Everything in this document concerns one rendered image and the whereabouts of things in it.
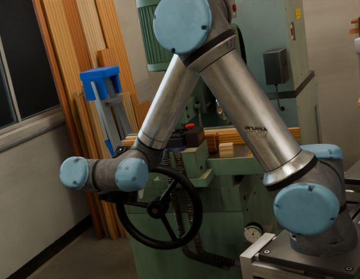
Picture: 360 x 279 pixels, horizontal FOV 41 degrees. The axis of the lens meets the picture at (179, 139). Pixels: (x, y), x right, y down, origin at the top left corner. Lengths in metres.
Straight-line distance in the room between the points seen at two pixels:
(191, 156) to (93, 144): 1.70
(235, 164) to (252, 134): 0.66
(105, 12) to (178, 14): 2.80
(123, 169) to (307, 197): 0.41
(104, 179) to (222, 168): 0.59
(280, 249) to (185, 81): 0.44
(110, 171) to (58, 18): 2.22
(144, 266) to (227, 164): 0.54
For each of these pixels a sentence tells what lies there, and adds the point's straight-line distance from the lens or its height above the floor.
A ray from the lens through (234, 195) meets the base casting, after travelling 1.63.
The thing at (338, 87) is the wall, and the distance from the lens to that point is 3.96.
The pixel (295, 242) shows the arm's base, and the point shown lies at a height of 0.84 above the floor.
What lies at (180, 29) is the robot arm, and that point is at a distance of 0.91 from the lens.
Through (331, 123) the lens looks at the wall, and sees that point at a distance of 4.03.
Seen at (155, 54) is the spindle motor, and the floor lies 1.26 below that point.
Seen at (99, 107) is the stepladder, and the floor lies 0.97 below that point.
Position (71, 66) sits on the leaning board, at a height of 1.16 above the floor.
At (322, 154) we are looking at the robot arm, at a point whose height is 1.05.
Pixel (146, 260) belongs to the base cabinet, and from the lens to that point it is 1.86.
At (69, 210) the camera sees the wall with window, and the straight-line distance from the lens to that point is 3.41.
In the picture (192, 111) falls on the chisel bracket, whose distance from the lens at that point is 1.78.
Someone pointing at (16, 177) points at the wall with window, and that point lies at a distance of 3.03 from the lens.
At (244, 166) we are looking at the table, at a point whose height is 0.87.
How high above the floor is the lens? 1.38
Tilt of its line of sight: 14 degrees down
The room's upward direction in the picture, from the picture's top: 10 degrees counter-clockwise
